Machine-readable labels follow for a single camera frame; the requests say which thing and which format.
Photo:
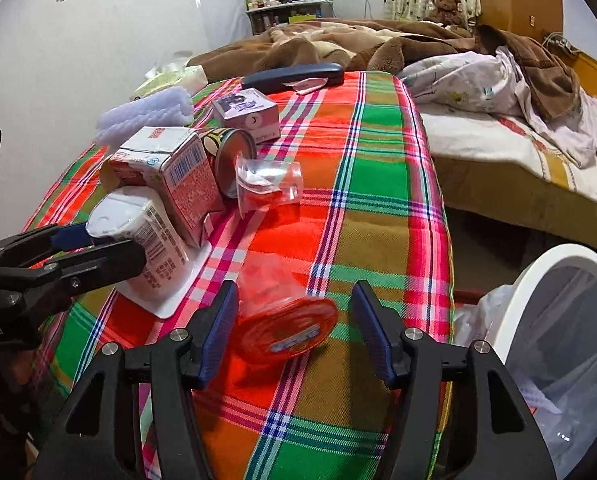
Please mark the white trash bin with bag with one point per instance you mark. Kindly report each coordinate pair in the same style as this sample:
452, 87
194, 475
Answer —
573, 340

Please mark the colourful plaid tablecloth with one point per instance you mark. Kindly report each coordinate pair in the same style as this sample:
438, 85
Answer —
368, 160

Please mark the clear cup with orange lid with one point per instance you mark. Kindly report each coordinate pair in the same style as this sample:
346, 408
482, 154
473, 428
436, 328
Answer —
288, 330

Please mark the brown fleece blanket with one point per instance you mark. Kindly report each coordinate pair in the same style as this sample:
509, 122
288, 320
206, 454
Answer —
328, 45

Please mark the crumpled white tissue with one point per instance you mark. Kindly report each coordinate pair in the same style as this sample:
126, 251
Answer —
306, 88

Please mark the yellow patterned tissue pack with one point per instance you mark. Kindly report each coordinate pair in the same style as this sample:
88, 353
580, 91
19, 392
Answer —
178, 77

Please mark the brown teddy bear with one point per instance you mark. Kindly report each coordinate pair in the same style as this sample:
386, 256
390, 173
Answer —
446, 7

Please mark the cartoon print can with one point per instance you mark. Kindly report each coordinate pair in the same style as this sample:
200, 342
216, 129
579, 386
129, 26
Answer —
233, 157

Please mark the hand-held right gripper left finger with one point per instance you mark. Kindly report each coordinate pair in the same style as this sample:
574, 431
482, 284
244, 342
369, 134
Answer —
217, 340

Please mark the small purple box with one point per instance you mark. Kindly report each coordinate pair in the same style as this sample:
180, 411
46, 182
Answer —
246, 110

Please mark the red and white milk carton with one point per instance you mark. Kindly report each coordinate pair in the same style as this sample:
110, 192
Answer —
188, 180

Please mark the power strip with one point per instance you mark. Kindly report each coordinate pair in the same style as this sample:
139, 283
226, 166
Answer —
561, 42

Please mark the white yogurt cup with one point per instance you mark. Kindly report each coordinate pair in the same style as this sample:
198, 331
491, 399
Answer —
143, 240

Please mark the white floral quilt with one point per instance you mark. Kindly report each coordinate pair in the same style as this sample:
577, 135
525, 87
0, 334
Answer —
458, 75

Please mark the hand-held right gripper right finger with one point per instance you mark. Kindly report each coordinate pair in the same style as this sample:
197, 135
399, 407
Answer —
374, 340

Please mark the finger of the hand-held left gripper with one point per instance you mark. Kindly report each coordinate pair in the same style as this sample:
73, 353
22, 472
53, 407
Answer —
103, 265
73, 237

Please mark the white shelf unit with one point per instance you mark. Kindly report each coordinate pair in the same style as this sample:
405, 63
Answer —
283, 20

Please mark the dark blue glasses case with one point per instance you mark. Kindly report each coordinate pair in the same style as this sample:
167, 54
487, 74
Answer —
288, 76

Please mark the clear plastic cup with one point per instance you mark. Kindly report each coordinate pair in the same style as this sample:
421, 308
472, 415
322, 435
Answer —
268, 185

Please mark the yellow printed bed sheet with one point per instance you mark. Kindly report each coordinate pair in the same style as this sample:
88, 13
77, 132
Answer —
478, 140

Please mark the white foam net sleeve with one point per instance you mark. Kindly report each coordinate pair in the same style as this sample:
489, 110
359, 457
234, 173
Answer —
143, 115

